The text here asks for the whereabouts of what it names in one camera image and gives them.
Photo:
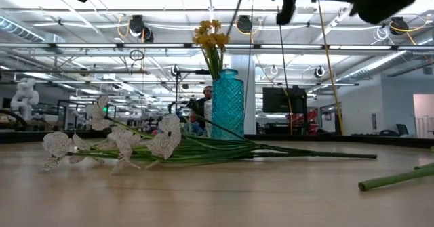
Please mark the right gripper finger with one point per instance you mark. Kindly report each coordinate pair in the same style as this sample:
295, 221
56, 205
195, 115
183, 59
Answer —
286, 11

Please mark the yellow flower bunch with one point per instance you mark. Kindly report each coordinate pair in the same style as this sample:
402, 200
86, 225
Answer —
210, 39

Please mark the white flower bunch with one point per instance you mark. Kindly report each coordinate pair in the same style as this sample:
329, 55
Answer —
210, 149

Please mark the tulip with green stem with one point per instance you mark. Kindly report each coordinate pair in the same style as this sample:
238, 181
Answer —
425, 166

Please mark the red tulip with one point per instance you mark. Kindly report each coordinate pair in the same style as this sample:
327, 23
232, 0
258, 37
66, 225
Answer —
390, 179

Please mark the teal glass vase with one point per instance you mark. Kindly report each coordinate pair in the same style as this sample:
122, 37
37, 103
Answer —
227, 108

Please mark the clear glass vase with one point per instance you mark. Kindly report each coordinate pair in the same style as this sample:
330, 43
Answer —
207, 118

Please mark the black monitor on stand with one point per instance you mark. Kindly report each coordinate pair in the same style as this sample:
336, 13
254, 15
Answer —
283, 100

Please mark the red equipment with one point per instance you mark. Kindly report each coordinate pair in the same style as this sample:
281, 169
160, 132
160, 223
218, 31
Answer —
306, 122

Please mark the white robot figure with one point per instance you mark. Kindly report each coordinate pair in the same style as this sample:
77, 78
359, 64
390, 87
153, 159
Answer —
24, 98

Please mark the person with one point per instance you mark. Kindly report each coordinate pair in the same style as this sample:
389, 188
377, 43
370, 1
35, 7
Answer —
204, 108

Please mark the black office chair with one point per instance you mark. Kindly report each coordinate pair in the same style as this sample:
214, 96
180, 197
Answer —
401, 129

